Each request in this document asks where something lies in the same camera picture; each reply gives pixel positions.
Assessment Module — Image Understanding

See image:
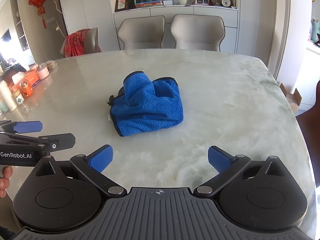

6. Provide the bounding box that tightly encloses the small jar with clover print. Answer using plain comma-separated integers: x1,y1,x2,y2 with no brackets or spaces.
12,90,25,104

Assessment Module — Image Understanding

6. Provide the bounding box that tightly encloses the cardboard box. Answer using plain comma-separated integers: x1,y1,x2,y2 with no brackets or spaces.
279,82,303,113

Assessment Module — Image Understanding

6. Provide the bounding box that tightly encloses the white bottle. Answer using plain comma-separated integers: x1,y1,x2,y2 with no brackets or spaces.
0,80,18,112

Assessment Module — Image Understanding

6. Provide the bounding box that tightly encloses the red patterned cloth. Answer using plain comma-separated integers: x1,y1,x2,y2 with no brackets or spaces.
62,29,102,57

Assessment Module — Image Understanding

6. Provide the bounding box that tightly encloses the black television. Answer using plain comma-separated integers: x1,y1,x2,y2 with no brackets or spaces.
0,28,12,42

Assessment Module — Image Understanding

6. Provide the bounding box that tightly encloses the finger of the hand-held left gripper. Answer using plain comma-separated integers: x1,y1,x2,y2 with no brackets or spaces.
0,121,43,134
0,133,76,153

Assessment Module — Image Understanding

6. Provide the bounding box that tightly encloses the person's left hand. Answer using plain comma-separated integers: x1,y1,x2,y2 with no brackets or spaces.
0,166,14,198

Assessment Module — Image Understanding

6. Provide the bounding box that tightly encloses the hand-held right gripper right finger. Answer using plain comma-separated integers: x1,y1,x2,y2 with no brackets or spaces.
194,145,288,198

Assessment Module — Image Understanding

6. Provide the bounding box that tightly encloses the dark brown chair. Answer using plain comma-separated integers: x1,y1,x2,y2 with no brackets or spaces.
295,79,320,188

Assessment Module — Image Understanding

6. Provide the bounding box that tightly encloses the dark picture frame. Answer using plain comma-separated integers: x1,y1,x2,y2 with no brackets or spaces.
114,0,129,13

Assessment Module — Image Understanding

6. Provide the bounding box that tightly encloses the red knot wall ornament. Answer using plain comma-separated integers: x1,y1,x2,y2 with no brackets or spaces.
28,0,49,29

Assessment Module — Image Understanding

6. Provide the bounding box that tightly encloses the pink round tin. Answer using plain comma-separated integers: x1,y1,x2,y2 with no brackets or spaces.
37,67,51,79

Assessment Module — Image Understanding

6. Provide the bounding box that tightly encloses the white decorative branch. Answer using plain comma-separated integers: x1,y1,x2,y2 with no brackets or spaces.
51,0,68,36

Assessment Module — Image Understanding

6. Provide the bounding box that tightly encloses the orange toy jar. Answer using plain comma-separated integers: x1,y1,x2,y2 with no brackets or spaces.
19,78,33,98

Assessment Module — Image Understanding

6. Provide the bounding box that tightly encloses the blue towel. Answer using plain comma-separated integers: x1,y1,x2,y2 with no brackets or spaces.
107,71,185,137

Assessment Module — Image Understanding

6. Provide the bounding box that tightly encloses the beige dining chair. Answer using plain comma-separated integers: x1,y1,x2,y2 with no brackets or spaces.
117,15,166,51
170,14,226,53

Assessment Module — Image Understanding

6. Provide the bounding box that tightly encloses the beige chair with red cloth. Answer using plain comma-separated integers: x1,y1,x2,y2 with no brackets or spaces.
60,27,102,57

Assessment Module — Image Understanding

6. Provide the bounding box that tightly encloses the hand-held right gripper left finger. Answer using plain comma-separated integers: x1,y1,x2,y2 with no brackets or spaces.
32,144,127,197

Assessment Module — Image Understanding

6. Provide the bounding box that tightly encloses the teal ornament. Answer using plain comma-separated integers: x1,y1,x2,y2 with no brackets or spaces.
311,18,320,42

